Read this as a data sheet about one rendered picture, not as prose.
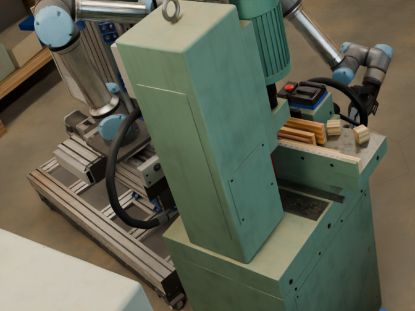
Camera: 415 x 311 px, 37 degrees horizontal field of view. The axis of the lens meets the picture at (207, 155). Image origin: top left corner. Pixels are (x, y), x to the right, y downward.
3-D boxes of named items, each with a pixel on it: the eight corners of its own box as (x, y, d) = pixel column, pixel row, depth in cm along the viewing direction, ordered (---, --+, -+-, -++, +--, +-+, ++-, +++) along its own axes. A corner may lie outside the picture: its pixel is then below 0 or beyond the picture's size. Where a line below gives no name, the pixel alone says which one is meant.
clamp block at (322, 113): (336, 113, 212) (333, 92, 206) (317, 137, 204) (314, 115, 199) (298, 107, 220) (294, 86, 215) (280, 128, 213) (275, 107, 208)
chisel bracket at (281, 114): (292, 120, 195) (288, 99, 190) (269, 147, 188) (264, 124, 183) (272, 116, 200) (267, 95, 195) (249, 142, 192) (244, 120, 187)
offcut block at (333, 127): (328, 135, 199) (326, 127, 197) (328, 128, 202) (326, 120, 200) (340, 134, 198) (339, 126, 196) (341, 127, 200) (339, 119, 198)
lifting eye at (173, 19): (184, 16, 148) (177, -9, 144) (169, 28, 144) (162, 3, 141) (180, 15, 149) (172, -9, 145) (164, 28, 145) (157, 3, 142)
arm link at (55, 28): (131, 115, 232) (58, -11, 199) (138, 136, 220) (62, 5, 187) (103, 129, 232) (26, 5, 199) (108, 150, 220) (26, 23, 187)
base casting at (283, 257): (369, 175, 207) (367, 155, 202) (284, 301, 176) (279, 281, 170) (259, 148, 233) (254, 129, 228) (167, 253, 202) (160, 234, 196)
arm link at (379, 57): (373, 49, 244) (394, 54, 241) (364, 73, 242) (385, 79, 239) (373, 39, 236) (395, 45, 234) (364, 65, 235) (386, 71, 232)
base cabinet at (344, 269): (384, 304, 250) (370, 174, 207) (317, 424, 218) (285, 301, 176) (289, 269, 276) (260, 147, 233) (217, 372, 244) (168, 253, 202)
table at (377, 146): (400, 133, 200) (399, 118, 197) (360, 193, 184) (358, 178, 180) (247, 103, 235) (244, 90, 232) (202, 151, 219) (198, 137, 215)
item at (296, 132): (317, 146, 196) (314, 133, 192) (314, 150, 195) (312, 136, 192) (260, 133, 208) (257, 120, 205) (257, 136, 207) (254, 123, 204)
